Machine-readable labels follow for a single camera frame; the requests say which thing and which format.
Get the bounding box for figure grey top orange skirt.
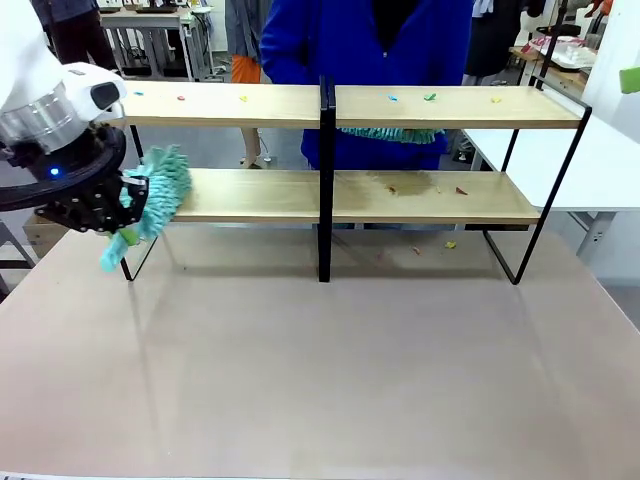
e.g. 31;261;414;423
224;0;274;170

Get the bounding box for dark hanging garment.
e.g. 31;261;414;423
462;0;525;89

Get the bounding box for white side table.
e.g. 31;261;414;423
462;127;640;261

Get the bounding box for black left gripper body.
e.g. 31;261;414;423
2;124;126;235

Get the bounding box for background person dark clothes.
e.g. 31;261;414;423
32;0;120;77

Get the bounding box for grey background table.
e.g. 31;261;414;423
99;8;202;82

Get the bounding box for person in blue jacket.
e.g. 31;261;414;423
259;0;474;231

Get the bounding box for teal chenille duster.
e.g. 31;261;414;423
338;126;446;146
98;143;195;275

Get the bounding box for grey metal stand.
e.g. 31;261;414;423
0;222;37;296

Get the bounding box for cardboard box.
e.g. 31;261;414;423
22;214;66;257

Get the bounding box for wooden shelf rack black frame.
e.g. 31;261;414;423
327;74;594;286
112;74;331;284

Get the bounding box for black stand pole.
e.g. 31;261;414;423
542;0;569;84

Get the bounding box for black cable sleeve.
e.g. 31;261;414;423
0;127;127;212

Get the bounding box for wooden cluttered side table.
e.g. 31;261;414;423
508;24;595;92

